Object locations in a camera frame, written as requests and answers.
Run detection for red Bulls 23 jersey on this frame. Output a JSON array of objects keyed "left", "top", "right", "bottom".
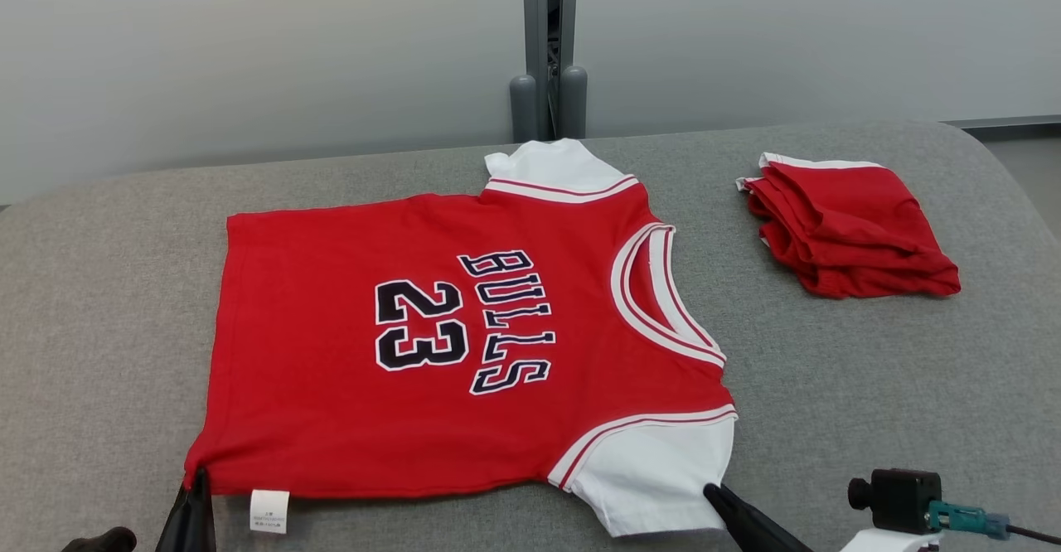
[{"left": 184, "top": 138, "right": 739, "bottom": 536}]

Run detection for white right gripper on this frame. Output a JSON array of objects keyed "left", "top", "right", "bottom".
[{"left": 703, "top": 483, "right": 942, "bottom": 552}]

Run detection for red shorts with white stripe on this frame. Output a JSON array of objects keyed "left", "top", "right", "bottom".
[{"left": 735, "top": 152, "right": 962, "bottom": 299}]

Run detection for right camera cable teal plug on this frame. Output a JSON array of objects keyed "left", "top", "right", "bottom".
[{"left": 928, "top": 500, "right": 1061, "bottom": 546}]

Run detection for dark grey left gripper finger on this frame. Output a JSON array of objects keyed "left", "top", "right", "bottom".
[
  {"left": 156, "top": 469, "right": 216, "bottom": 552},
  {"left": 62, "top": 527, "right": 138, "bottom": 552}
]

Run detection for grey metal partition post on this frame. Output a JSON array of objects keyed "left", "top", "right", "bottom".
[{"left": 509, "top": 0, "right": 589, "bottom": 143}]

